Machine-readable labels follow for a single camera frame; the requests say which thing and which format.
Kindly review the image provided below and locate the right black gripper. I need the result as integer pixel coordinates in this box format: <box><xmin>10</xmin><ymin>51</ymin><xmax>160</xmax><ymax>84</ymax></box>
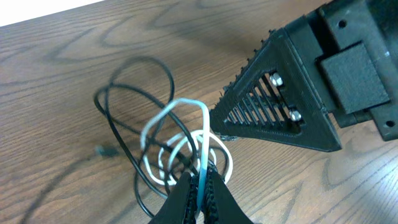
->
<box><xmin>210</xmin><ymin>0</ymin><xmax>397</xmax><ymax>152</ymax></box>

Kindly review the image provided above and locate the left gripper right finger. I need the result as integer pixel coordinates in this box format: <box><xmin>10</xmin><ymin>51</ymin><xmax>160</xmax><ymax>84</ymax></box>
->
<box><xmin>201</xmin><ymin>166</ymin><xmax>253</xmax><ymax>224</ymax></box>

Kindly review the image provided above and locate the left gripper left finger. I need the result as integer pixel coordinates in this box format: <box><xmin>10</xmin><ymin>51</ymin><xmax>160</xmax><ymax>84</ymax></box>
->
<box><xmin>149</xmin><ymin>172</ymin><xmax>198</xmax><ymax>224</ymax></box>

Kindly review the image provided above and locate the white USB cable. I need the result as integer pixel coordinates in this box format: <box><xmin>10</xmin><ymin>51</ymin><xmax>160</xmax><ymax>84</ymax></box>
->
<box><xmin>139</xmin><ymin>98</ymin><xmax>234</xmax><ymax>218</ymax></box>

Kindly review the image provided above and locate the black USB cable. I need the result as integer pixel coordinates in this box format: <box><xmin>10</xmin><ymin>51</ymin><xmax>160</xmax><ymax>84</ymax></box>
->
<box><xmin>93</xmin><ymin>55</ymin><xmax>231</xmax><ymax>218</ymax></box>

